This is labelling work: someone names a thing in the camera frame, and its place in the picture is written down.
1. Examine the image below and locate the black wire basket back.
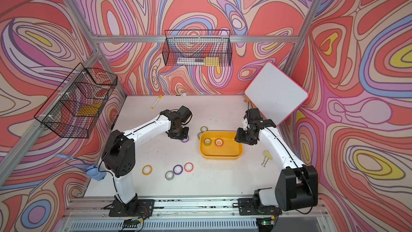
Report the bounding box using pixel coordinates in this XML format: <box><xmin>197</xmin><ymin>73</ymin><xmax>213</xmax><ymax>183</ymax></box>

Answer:
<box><xmin>162</xmin><ymin>29</ymin><xmax>233</xmax><ymax>67</ymax></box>

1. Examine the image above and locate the black wire basket left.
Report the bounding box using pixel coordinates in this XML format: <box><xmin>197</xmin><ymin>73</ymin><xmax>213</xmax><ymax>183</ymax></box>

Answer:
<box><xmin>34</xmin><ymin>63</ymin><xmax>118</xmax><ymax>139</ymax></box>

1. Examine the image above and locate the orange tape roll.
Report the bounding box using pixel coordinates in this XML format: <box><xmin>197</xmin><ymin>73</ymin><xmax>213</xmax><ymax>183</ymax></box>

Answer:
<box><xmin>142</xmin><ymin>165</ymin><xmax>153</xmax><ymax>176</ymax></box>

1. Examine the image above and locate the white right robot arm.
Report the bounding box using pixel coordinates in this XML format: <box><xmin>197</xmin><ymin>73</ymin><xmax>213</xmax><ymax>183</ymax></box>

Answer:
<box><xmin>235</xmin><ymin>108</ymin><xmax>318</xmax><ymax>213</ymax></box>

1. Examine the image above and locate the yellow capped white marker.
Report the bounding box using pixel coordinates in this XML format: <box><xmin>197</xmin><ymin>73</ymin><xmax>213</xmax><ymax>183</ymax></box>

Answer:
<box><xmin>151</xmin><ymin>95</ymin><xmax>163</xmax><ymax>109</ymax></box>

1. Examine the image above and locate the white board pink edge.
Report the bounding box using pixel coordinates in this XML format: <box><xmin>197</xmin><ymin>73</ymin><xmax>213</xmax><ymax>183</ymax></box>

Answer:
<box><xmin>245</xmin><ymin>63</ymin><xmax>309</xmax><ymax>125</ymax></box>

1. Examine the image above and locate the black wire basket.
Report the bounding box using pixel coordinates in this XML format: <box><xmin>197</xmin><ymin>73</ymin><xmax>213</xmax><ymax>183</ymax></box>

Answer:
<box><xmin>162</xmin><ymin>29</ymin><xmax>233</xmax><ymax>67</ymax></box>
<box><xmin>34</xmin><ymin>63</ymin><xmax>118</xmax><ymax>139</ymax></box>

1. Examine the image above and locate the yellow plastic storage box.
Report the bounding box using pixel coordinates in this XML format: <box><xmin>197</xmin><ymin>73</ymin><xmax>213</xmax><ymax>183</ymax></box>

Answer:
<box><xmin>200</xmin><ymin>131</ymin><xmax>243</xmax><ymax>160</ymax></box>

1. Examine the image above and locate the purple tape roll upper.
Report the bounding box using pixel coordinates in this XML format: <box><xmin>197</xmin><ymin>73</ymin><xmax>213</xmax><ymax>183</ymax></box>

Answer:
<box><xmin>181</xmin><ymin>137</ymin><xmax>189</xmax><ymax>143</ymax></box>

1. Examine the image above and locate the yellow sticky note pad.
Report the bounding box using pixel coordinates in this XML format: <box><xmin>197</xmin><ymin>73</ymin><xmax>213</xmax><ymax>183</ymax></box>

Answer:
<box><xmin>264</xmin><ymin>150</ymin><xmax>273</xmax><ymax>160</ymax></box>

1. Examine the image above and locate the blue cloth bundle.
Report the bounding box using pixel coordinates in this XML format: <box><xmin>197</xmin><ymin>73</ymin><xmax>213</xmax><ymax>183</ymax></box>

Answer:
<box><xmin>55</xmin><ymin>154</ymin><xmax>106</xmax><ymax>181</ymax></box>

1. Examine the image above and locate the grey clear tape roll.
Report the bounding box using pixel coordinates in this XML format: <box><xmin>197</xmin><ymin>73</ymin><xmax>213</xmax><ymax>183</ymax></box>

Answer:
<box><xmin>165</xmin><ymin>170</ymin><xmax>175</xmax><ymax>181</ymax></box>

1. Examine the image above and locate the purple tape roll lower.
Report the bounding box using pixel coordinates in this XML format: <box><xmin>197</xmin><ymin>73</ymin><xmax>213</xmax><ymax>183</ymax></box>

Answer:
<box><xmin>172</xmin><ymin>164</ymin><xmax>184</xmax><ymax>176</ymax></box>

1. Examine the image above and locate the yellow block in basket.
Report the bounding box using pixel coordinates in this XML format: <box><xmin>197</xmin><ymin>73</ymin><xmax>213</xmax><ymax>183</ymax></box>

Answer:
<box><xmin>77</xmin><ymin>103</ymin><xmax>101</xmax><ymax>117</ymax></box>

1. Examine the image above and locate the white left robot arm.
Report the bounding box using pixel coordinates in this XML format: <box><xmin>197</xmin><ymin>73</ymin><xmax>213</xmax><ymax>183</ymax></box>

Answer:
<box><xmin>101</xmin><ymin>106</ymin><xmax>193</xmax><ymax>205</ymax></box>

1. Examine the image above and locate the purple tape roll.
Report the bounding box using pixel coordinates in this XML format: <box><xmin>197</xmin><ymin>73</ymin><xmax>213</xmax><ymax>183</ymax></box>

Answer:
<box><xmin>172</xmin><ymin>164</ymin><xmax>184</xmax><ymax>176</ymax></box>
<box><xmin>181</xmin><ymin>137</ymin><xmax>189</xmax><ymax>143</ymax></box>

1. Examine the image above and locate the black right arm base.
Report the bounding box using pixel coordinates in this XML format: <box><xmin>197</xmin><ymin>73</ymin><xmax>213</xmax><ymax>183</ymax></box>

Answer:
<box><xmin>232</xmin><ymin>188</ymin><xmax>282</xmax><ymax>217</ymax></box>

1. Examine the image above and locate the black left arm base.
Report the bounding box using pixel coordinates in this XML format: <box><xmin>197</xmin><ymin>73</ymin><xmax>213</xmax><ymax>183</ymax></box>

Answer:
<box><xmin>103</xmin><ymin>194</ymin><xmax>155</xmax><ymax>218</ymax></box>

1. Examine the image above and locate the yellow item in back basket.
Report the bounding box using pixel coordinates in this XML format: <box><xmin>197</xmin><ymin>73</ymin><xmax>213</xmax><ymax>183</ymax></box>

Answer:
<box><xmin>204</xmin><ymin>57</ymin><xmax>220</xmax><ymax>67</ymax></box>

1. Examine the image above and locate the yellow-green tape roll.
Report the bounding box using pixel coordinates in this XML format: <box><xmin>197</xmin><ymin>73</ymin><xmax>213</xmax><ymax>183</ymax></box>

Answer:
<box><xmin>201</xmin><ymin>126</ymin><xmax>208</xmax><ymax>133</ymax></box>
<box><xmin>197</xmin><ymin>132</ymin><xmax>203</xmax><ymax>140</ymax></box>
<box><xmin>203</xmin><ymin>138</ymin><xmax>211</xmax><ymax>146</ymax></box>

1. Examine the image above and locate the red tape roll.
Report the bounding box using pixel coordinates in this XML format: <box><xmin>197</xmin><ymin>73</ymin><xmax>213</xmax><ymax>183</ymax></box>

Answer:
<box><xmin>183</xmin><ymin>162</ymin><xmax>194</xmax><ymax>172</ymax></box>
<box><xmin>215</xmin><ymin>139</ymin><xmax>223</xmax><ymax>147</ymax></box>

